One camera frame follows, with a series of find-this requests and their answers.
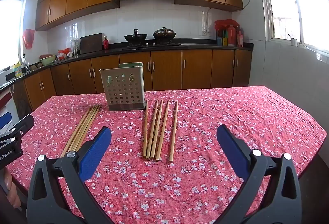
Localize slim red bottle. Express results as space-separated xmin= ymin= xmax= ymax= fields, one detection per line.
xmin=236 ymin=27 xmax=244 ymax=48

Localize clear glass jar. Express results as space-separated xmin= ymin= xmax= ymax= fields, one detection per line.
xmin=71 ymin=38 xmax=81 ymax=56

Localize black kitchen countertop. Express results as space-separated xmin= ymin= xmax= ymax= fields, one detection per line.
xmin=0 ymin=38 xmax=254 ymax=91

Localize wok with lid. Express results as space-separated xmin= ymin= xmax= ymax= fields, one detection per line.
xmin=153 ymin=27 xmax=177 ymax=44

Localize white wall cable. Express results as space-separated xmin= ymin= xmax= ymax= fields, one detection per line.
xmin=206 ymin=0 xmax=259 ymax=33

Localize white printed bag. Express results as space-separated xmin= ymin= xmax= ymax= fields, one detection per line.
xmin=0 ymin=89 xmax=13 ymax=111

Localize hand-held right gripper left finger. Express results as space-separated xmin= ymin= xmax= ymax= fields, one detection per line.
xmin=26 ymin=126 xmax=112 ymax=224

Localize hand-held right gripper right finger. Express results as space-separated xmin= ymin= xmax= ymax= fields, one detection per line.
xmin=216 ymin=125 xmax=302 ymax=224

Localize red and white bag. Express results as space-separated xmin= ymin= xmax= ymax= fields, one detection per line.
xmin=57 ymin=47 xmax=74 ymax=60

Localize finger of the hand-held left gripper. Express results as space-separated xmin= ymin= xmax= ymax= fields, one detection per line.
xmin=12 ymin=114 xmax=35 ymax=137
xmin=0 ymin=112 xmax=12 ymax=130

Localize colourful utensil holder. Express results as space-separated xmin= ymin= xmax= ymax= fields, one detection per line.
xmin=216 ymin=30 xmax=229 ymax=46

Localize perforated grey chopstick holder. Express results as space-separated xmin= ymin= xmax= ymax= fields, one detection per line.
xmin=99 ymin=62 xmax=147 ymax=111

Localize hanging red plastic bag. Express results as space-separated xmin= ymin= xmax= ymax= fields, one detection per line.
xmin=23 ymin=29 xmax=35 ymax=49

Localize red floral tablecloth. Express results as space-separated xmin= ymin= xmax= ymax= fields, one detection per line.
xmin=6 ymin=85 xmax=327 ymax=224

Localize person's left hand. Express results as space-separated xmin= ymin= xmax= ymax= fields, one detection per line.
xmin=0 ymin=169 xmax=21 ymax=211

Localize green basin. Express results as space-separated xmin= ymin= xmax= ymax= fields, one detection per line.
xmin=40 ymin=54 xmax=56 ymax=65

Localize large window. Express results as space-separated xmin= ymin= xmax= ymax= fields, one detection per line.
xmin=254 ymin=0 xmax=329 ymax=55

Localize dark wooden cutting board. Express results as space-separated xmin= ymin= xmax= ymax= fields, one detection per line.
xmin=80 ymin=33 xmax=103 ymax=54

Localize gas stove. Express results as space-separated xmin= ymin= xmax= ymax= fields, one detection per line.
xmin=122 ymin=43 xmax=180 ymax=49

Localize yellow detergent bottle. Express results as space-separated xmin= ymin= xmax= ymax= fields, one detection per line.
xmin=13 ymin=61 xmax=23 ymax=78

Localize large red bottle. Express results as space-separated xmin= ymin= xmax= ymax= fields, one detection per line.
xmin=227 ymin=26 xmax=237 ymax=47

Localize black wok with handle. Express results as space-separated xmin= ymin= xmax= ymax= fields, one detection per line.
xmin=124 ymin=29 xmax=148 ymax=46

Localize wooden base cabinets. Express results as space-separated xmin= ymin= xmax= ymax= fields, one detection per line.
xmin=12 ymin=49 xmax=253 ymax=111

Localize small side window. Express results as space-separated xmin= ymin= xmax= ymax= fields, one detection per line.
xmin=0 ymin=0 xmax=27 ymax=73

